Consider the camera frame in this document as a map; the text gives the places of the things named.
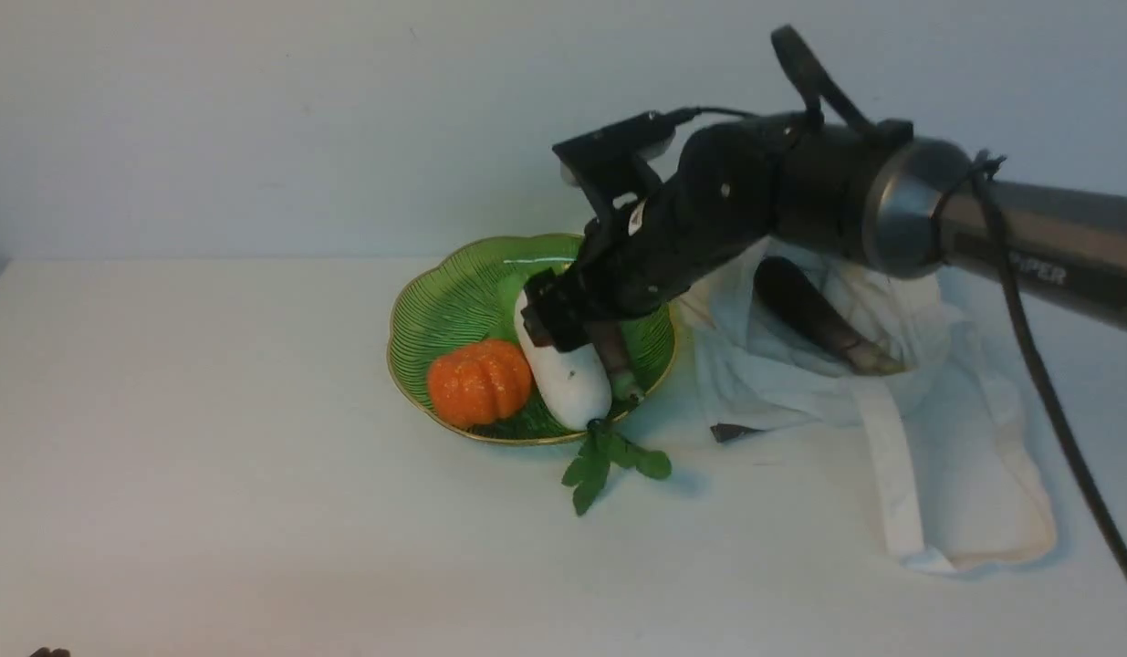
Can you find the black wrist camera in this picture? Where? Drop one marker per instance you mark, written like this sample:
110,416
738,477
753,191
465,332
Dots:
614,160

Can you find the white toy radish with leaves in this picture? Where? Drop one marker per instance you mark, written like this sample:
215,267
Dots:
577,392

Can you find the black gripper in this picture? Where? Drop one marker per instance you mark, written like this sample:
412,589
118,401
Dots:
791,176

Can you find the orange toy pumpkin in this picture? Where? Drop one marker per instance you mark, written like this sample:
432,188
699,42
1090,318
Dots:
484,382

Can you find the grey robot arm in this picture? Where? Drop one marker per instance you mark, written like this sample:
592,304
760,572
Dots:
900,205

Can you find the dark object at bottom edge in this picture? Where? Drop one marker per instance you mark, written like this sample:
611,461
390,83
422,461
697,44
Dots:
45,651

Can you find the white cloth bag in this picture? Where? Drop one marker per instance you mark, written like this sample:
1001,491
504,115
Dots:
945,439

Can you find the purple toy eggplant on plate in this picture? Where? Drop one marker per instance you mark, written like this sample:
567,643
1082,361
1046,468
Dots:
611,347

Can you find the dark object under bag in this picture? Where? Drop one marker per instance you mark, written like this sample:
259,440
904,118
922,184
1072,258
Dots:
727,432

